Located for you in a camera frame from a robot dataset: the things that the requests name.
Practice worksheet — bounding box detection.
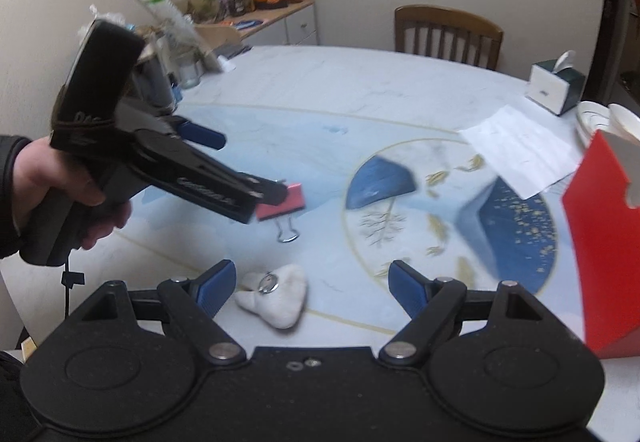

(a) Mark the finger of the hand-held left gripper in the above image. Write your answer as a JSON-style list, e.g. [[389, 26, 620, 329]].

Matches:
[[134, 129, 289, 226], [162, 117, 227, 151]]

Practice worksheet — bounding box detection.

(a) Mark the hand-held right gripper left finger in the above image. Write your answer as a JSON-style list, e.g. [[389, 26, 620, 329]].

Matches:
[[80, 259, 247, 367]]

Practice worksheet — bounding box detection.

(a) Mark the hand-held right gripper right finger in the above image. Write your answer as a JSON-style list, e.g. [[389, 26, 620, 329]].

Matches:
[[378, 259, 546, 367]]

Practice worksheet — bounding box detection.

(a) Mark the white plush tooth keychain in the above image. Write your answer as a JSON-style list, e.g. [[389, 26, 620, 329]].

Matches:
[[234, 264, 308, 331]]

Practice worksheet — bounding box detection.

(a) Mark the pink binder clip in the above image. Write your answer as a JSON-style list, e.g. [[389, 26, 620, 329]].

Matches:
[[255, 182, 306, 243]]

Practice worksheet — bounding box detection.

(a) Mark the red cardboard box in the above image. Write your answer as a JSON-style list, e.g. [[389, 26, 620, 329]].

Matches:
[[561, 129, 640, 359]]

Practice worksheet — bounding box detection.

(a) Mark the person's left forearm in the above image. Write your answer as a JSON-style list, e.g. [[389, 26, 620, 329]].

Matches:
[[0, 135, 34, 261]]

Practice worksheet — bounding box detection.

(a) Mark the printed marble desktop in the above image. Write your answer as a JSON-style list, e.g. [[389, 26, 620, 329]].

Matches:
[[0, 44, 640, 442]]

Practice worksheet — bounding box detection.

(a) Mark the person's left hand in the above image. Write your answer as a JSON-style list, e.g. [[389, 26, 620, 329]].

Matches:
[[12, 138, 134, 251]]

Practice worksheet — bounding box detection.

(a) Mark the clear drinking glass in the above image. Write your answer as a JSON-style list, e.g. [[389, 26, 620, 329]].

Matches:
[[174, 48, 204, 90]]

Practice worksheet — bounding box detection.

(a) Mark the clear plastic food bag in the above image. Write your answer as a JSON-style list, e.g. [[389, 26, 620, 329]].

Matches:
[[130, 0, 237, 74]]

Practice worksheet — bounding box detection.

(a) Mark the white cabinet with wooden top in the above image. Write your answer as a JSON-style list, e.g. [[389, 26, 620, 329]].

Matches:
[[239, 0, 319, 48]]

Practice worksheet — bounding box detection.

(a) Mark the white paper sheet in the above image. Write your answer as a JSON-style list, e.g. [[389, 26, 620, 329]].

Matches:
[[459, 104, 584, 201]]

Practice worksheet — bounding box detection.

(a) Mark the white and green tissue box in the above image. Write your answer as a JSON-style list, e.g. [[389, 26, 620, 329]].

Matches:
[[524, 50, 587, 116]]

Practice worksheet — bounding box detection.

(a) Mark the stack of white plates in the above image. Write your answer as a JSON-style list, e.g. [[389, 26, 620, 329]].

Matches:
[[575, 100, 640, 146]]

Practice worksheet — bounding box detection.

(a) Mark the brown wooden chair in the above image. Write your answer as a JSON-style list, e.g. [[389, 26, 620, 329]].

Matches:
[[393, 5, 504, 72]]

